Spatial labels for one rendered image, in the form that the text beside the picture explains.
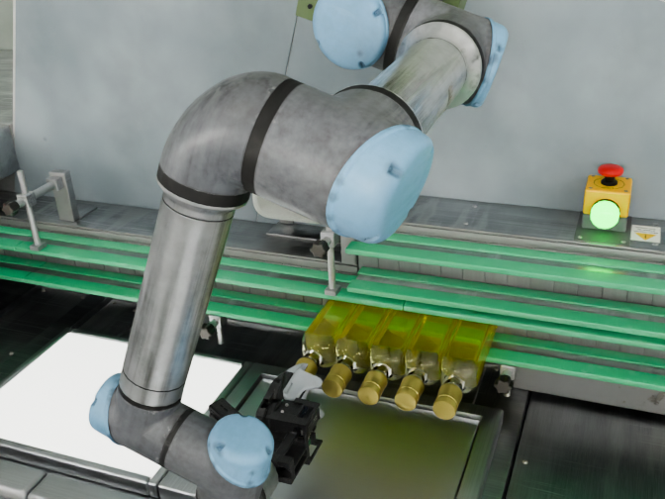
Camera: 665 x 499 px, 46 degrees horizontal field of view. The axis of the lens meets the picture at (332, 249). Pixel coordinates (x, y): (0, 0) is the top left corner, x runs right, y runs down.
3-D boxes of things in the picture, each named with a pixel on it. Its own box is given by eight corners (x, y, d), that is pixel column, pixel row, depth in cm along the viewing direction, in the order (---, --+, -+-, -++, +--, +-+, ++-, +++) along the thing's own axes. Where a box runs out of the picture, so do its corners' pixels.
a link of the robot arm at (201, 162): (153, 43, 69) (67, 449, 90) (262, 88, 67) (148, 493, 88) (213, 31, 79) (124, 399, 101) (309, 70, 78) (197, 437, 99)
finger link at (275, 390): (297, 388, 118) (274, 431, 111) (287, 386, 118) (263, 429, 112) (293, 365, 115) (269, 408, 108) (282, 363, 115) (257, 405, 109)
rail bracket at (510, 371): (503, 366, 140) (489, 412, 129) (505, 335, 137) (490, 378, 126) (525, 370, 139) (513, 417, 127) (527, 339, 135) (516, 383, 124)
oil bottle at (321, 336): (343, 305, 146) (298, 369, 128) (341, 278, 144) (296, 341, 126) (371, 309, 144) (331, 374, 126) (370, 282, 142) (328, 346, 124)
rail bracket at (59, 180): (81, 213, 173) (10, 258, 154) (65, 141, 165) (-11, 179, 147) (99, 216, 171) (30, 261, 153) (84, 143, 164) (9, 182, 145)
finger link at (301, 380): (333, 370, 120) (312, 414, 113) (299, 363, 122) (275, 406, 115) (332, 355, 118) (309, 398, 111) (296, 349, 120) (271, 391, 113)
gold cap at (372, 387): (366, 386, 122) (357, 403, 118) (365, 367, 120) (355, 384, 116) (388, 390, 120) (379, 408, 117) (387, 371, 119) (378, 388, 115)
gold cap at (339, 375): (332, 379, 124) (321, 396, 120) (331, 361, 122) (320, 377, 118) (352, 383, 122) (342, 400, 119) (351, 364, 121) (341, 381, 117)
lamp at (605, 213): (589, 222, 128) (588, 230, 125) (592, 197, 126) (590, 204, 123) (617, 225, 126) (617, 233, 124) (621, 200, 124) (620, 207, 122)
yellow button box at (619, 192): (584, 210, 135) (580, 228, 129) (589, 169, 131) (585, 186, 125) (627, 215, 132) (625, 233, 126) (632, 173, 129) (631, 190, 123)
